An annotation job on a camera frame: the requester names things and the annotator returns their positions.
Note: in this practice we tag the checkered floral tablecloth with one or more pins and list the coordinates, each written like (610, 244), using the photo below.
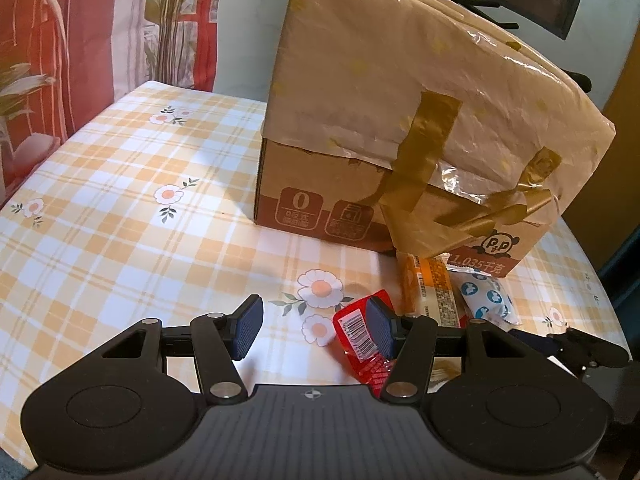
(147, 212)

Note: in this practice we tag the white blue snack packet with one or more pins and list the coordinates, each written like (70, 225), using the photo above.
(486, 298)

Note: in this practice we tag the red barcode snack packet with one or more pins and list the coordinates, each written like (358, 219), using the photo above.
(370, 367)

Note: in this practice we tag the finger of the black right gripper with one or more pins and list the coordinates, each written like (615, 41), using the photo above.
(575, 349)

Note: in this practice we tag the red floral curtain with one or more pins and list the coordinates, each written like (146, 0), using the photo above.
(64, 61)

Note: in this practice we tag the orange beige snack packet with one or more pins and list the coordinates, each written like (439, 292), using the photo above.
(426, 289)

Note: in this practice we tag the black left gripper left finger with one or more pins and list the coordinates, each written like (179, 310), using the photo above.
(218, 340)

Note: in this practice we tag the brown wooden door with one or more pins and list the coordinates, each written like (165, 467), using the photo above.
(606, 211)

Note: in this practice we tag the cardboard box with paper cover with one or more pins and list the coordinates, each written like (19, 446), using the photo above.
(416, 126)

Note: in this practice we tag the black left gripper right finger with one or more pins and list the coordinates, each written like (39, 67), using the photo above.
(410, 343)

